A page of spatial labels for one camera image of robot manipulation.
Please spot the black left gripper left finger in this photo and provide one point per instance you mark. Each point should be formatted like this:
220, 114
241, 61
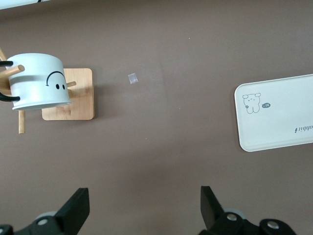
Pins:
75, 210

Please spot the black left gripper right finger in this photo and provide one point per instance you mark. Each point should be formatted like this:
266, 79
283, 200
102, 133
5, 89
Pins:
209, 208

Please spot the white smiley face cup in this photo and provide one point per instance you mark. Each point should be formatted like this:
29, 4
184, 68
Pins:
36, 83

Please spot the wooden cup rack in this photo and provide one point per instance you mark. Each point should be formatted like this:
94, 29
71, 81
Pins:
78, 98

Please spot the cream rabbit print tray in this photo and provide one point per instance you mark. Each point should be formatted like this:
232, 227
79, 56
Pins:
276, 122

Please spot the small clear tape patch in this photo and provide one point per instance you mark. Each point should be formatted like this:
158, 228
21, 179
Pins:
132, 78

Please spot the white board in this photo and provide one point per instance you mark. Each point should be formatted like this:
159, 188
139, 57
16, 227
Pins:
19, 3

